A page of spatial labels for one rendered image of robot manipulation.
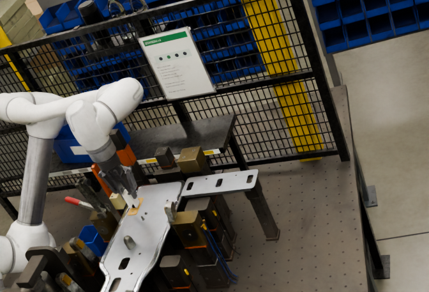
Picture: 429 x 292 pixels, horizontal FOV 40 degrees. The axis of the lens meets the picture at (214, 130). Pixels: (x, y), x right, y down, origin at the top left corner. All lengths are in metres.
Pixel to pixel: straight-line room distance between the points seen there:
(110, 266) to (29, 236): 0.59
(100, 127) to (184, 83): 0.60
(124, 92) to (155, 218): 0.48
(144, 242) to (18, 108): 0.68
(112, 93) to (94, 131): 0.15
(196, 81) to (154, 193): 0.49
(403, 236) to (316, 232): 0.94
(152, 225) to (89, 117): 0.48
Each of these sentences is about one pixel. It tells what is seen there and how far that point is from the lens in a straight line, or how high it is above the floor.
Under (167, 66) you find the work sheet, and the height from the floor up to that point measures 1.31.
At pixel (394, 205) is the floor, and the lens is 3.28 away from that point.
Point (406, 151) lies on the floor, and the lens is 3.59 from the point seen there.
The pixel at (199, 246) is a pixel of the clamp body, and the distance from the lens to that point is 2.05.
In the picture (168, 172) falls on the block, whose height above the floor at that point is 1.00.
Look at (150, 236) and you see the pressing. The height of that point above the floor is 1.00.
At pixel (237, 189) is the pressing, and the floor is 1.00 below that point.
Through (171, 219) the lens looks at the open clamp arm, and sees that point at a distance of 2.01.
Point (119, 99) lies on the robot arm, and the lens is 1.94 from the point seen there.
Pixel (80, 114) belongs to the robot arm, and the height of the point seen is 1.51.
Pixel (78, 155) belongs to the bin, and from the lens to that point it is 2.60.
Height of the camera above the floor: 2.28
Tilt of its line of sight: 32 degrees down
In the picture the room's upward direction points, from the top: 24 degrees counter-clockwise
